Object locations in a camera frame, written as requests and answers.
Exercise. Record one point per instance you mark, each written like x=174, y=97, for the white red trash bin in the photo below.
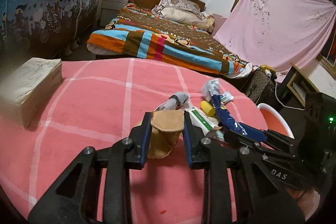
x=274, y=120

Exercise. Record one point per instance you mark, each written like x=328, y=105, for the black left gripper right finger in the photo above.
x=237, y=182

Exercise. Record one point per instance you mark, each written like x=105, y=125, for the checked handbag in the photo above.
x=261, y=85

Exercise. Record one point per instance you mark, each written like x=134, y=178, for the thick white book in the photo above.
x=25, y=90

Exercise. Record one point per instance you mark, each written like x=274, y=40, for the blue fabric wardrobe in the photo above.
x=47, y=1

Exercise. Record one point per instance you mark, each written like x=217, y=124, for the pink hanging sheet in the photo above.
x=278, y=33

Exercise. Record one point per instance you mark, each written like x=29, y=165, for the wooden shelf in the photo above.
x=299, y=84

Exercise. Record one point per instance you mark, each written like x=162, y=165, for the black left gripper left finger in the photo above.
x=73, y=197

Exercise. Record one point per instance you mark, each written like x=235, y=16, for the blue snack wrapper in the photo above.
x=228, y=121

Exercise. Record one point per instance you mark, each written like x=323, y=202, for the colourful striped bed blanket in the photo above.
x=139, y=33

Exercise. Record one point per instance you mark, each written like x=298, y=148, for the yellow plastic cap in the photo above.
x=207, y=108

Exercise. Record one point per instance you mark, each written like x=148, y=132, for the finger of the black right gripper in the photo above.
x=277, y=143
x=237, y=141

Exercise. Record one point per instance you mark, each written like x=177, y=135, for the white nightstand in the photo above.
x=110, y=10

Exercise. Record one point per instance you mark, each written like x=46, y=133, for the grey wrapper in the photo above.
x=176, y=101

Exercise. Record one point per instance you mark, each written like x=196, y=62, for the white blue tube wrapper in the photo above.
x=211, y=88

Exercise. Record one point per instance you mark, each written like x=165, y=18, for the pink checked tablecloth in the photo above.
x=96, y=105

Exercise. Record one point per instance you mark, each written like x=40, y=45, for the green white medicine box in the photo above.
x=201, y=120

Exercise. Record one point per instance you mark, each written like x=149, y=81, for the floral pillow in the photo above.
x=185, y=12

